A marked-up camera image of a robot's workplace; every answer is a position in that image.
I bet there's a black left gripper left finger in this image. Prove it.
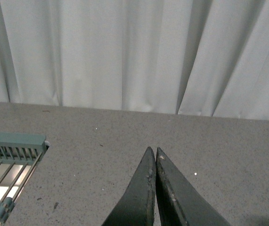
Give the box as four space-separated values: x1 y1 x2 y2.
102 147 156 226

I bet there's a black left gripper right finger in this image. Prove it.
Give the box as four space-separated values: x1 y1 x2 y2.
156 148 230 226

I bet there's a green dish rack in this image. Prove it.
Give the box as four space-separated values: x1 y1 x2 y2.
0 132 49 226

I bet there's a white curtain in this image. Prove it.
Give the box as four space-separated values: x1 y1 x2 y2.
0 0 269 120

